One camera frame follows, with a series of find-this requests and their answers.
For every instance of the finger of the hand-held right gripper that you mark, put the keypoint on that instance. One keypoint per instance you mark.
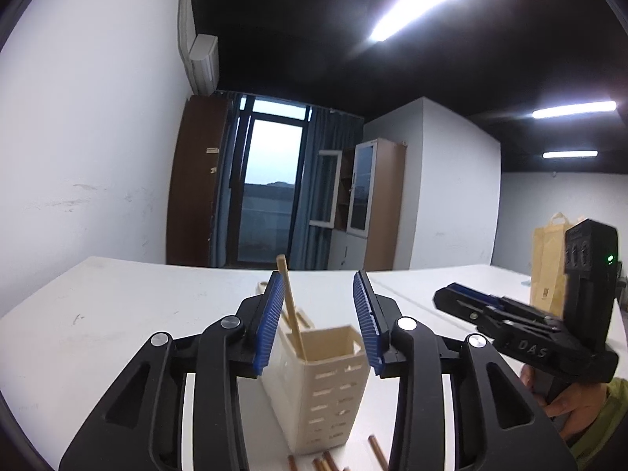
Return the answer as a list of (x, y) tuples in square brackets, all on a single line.
[(461, 304), (510, 306)]

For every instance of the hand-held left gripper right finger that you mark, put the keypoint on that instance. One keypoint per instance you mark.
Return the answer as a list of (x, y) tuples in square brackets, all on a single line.
[(365, 326)]

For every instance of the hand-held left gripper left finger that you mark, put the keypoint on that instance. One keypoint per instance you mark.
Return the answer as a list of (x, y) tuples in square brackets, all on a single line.
[(269, 326)]

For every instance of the light wooden chopstick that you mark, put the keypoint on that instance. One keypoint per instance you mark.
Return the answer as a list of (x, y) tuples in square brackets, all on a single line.
[(290, 301)]

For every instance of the cream plastic utensil holder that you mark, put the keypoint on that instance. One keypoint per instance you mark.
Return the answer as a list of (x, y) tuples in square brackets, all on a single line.
[(333, 392)]

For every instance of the person's right forearm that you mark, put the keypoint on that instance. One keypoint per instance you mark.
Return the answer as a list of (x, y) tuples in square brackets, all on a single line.
[(606, 434)]

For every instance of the person's right hand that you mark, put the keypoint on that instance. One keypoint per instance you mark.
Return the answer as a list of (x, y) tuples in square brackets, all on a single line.
[(576, 405)]

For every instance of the brown paper bag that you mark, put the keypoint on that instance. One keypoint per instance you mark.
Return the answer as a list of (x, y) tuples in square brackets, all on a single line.
[(547, 265)]

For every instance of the wooden cabinet with glass door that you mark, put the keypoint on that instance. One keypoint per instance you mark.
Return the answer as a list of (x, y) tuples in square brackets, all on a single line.
[(380, 206)]

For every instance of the white framed window sash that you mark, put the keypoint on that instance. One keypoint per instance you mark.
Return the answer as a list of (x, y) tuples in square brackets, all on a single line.
[(336, 191)]

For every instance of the dark framed glass door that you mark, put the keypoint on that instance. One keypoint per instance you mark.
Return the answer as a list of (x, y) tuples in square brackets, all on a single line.
[(267, 176)]

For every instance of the long ceiling light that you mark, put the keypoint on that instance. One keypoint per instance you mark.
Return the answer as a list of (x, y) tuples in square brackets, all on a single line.
[(569, 154), (431, 0), (574, 109)]

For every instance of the dark brown wooden wardrobe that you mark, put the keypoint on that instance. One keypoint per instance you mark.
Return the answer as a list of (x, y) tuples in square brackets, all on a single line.
[(194, 181)]

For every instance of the blue grey curtain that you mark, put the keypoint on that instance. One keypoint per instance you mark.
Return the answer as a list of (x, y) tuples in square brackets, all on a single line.
[(321, 137)]

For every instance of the white air conditioner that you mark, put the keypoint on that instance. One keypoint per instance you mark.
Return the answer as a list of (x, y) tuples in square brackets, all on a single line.
[(203, 64)]

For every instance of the white pipe duct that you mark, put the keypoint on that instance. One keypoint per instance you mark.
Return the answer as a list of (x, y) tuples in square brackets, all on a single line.
[(185, 14)]

